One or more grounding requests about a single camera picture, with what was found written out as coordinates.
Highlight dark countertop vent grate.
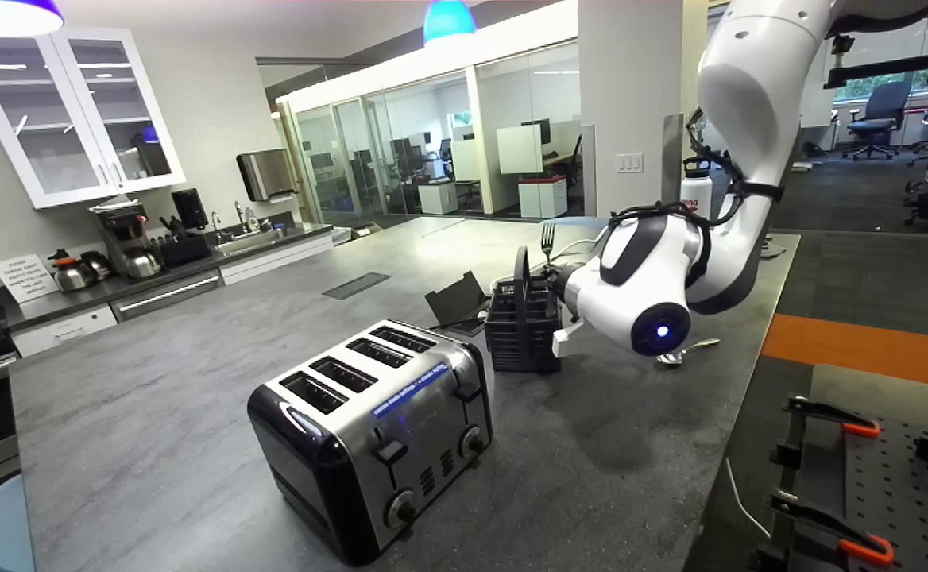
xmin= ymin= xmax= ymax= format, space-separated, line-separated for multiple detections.
xmin=322 ymin=269 xmax=395 ymax=306

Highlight teal pendant lamp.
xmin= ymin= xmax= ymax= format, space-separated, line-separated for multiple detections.
xmin=419 ymin=0 xmax=484 ymax=48

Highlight white paper sign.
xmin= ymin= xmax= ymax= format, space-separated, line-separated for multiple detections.
xmin=0 ymin=251 xmax=62 ymax=309

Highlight black robot mount platform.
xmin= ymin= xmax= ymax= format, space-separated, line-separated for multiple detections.
xmin=752 ymin=362 xmax=928 ymax=572

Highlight white wall cabinet glass doors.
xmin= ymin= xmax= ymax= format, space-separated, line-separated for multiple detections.
xmin=0 ymin=24 xmax=189 ymax=214

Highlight white office cabinet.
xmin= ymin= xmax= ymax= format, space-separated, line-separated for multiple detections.
xmin=515 ymin=171 xmax=573 ymax=222

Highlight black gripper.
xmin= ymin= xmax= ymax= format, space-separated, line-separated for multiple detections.
xmin=537 ymin=215 xmax=611 ymax=279

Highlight wall mounted monitor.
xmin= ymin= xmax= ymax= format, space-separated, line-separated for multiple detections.
xmin=232 ymin=147 xmax=306 ymax=206

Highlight silver metal spoon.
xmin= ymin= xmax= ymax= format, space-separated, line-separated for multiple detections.
xmin=652 ymin=332 xmax=724 ymax=370

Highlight black open box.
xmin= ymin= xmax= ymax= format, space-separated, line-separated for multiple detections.
xmin=423 ymin=269 xmax=491 ymax=332

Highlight grey plastic cutlery stand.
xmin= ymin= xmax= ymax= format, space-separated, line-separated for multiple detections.
xmin=484 ymin=244 xmax=569 ymax=376

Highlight white pendant lamp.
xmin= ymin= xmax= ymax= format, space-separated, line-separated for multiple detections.
xmin=0 ymin=0 xmax=71 ymax=40

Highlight black coffee maker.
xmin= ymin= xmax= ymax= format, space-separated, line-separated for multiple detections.
xmin=84 ymin=194 xmax=165 ymax=287

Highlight blue office chair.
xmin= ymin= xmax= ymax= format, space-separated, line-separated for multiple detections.
xmin=842 ymin=75 xmax=919 ymax=165

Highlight black and silver toaster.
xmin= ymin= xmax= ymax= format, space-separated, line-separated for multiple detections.
xmin=245 ymin=316 xmax=494 ymax=570

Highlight thin white loose cable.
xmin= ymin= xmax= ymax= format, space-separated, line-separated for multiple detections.
xmin=721 ymin=454 xmax=778 ymax=543

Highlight black clamp with orange handle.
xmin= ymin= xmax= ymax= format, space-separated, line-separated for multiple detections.
xmin=776 ymin=391 xmax=886 ymax=470
xmin=763 ymin=485 xmax=899 ymax=572

